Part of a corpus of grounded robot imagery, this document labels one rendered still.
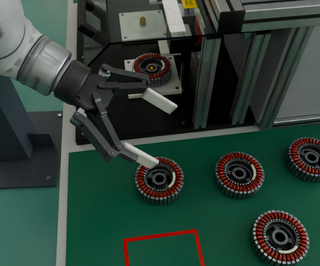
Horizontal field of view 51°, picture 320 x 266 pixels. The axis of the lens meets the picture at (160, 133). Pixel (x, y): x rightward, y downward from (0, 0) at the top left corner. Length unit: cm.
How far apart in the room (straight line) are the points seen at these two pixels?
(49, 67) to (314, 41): 52
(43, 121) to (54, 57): 140
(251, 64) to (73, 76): 38
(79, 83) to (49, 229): 113
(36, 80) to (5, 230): 119
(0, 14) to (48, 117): 157
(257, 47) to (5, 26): 48
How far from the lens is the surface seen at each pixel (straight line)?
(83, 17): 72
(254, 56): 74
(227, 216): 78
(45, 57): 58
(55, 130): 191
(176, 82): 97
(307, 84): 87
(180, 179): 77
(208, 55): 70
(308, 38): 75
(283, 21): 69
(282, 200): 83
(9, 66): 59
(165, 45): 93
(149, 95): 67
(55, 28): 261
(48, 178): 173
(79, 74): 58
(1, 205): 177
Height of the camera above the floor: 146
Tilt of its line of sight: 53 degrees down
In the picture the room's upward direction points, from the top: straight up
